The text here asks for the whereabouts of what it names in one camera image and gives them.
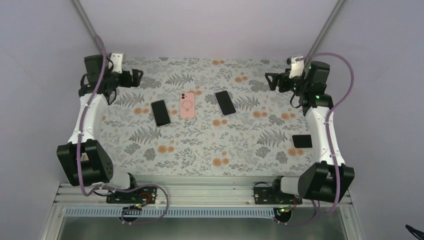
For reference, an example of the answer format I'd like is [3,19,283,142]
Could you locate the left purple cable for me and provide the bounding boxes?
[75,34,170,226]

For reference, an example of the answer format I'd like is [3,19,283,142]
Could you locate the purple cable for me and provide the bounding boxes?
[274,52,355,227]
[75,34,170,226]

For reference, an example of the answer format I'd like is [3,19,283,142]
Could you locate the black phone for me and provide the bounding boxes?
[151,100,171,127]
[214,90,236,116]
[291,134,313,149]

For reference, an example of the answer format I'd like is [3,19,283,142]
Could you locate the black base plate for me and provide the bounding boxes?
[253,186,303,205]
[106,186,158,205]

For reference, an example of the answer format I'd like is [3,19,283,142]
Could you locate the floral table mat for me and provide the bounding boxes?
[99,57,313,176]

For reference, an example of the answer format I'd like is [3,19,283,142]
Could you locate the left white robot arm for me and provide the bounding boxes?
[56,52,144,203]

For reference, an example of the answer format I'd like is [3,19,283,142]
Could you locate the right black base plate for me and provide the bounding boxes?
[253,186,303,205]

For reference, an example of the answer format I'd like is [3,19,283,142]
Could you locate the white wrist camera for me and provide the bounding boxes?
[109,52,124,74]
[286,55,305,79]

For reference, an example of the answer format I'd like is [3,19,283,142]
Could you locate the grey slotted cable duct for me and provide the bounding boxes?
[64,206,275,219]

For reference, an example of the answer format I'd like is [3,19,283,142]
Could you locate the aluminium rail frame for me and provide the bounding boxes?
[41,176,363,240]

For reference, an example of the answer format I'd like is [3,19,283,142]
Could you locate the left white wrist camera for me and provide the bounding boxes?
[109,52,124,74]

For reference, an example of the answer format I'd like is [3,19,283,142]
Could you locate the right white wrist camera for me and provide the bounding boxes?
[286,55,305,79]

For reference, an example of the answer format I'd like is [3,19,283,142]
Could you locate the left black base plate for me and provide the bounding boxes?
[106,186,158,205]

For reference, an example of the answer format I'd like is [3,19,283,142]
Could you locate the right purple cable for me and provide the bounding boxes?
[274,52,355,227]

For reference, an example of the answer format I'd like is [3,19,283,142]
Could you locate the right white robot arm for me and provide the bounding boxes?
[264,60,355,204]

